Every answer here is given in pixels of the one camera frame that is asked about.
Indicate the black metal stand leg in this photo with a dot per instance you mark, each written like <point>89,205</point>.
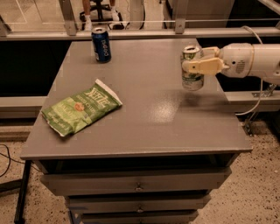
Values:
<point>18,219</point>

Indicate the grey drawer cabinet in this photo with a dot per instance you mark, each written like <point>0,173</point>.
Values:
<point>156,159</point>

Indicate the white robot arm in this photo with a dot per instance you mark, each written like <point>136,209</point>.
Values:
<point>265,64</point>

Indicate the person's white shoe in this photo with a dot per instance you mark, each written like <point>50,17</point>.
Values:
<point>114,15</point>
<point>88,23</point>

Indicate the silver green 7up can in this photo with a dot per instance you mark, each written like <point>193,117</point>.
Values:
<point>192,80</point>

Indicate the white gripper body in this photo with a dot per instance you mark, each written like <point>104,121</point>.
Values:
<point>236,60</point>

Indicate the blue Pepsi can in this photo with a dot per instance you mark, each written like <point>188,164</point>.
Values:
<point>100,38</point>

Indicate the person's right white shoe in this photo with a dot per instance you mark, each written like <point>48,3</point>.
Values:
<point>114,15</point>

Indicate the person's left white shoe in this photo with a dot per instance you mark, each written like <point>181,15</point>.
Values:
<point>88,23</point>

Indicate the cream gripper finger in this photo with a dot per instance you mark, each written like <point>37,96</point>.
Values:
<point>211,52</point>
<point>211,66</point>

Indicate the green Kettle chips bag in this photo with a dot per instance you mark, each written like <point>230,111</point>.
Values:
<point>78,111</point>

